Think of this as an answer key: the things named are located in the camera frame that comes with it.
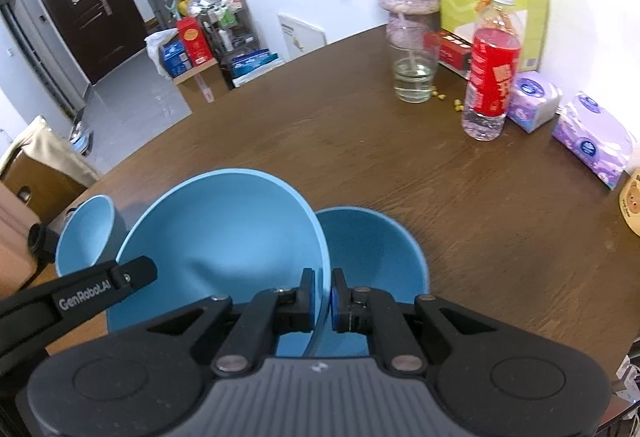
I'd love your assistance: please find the yellow bear-print container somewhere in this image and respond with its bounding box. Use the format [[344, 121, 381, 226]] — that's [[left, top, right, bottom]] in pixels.
[[618, 168, 640, 235]]

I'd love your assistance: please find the white sign board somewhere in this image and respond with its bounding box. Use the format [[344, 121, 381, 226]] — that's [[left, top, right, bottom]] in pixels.
[[277, 14, 328, 63]]

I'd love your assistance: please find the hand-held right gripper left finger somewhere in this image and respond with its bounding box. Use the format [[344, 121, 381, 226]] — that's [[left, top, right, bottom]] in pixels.
[[117, 268, 317, 377]]

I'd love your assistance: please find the blue ribbed bowl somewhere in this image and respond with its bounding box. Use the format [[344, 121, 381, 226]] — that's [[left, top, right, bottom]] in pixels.
[[55, 195, 128, 278], [315, 207, 431, 358], [107, 168, 331, 358]]

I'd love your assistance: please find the clear drinking glass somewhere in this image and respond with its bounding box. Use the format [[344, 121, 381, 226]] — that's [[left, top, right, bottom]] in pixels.
[[386, 10, 442, 104]]

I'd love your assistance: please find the blue packet box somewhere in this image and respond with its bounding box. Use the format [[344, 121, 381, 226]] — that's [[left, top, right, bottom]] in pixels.
[[231, 48, 286, 88]]

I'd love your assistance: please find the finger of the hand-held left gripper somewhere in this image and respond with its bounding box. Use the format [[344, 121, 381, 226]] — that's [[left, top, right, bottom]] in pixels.
[[111, 255, 158, 302]]

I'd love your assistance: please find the dark brown door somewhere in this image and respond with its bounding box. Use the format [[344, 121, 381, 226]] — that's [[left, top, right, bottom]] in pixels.
[[33, 0, 148, 85]]

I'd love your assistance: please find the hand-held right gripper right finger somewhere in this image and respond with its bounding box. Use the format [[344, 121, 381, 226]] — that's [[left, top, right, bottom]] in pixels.
[[331, 268, 521, 374]]

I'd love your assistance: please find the flat red box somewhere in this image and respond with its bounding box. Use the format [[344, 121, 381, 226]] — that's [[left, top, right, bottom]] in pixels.
[[424, 30, 473, 80]]

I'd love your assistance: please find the cardboard box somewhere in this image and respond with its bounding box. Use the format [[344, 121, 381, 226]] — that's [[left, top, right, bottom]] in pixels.
[[170, 57, 231, 105]]

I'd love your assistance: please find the beige cloth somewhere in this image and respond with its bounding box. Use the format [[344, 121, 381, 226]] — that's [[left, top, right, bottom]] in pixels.
[[0, 114, 101, 188]]

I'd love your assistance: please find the purple tissue pack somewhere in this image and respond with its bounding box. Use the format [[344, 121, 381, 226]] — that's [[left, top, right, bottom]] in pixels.
[[551, 91, 638, 190], [506, 71, 562, 134]]

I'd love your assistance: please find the water bottle with red label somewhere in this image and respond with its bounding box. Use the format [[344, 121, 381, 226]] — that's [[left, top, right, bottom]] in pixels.
[[461, 0, 523, 141]]

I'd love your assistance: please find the tall red box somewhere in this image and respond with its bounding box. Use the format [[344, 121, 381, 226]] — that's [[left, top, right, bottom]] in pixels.
[[177, 16, 213, 67]]

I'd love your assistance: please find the shelf rack with bottles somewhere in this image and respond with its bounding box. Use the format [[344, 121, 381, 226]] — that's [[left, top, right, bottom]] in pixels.
[[197, 0, 261, 63]]

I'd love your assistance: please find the white plastic bag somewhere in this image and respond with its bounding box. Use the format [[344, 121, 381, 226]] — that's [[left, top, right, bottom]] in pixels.
[[145, 28, 181, 78]]

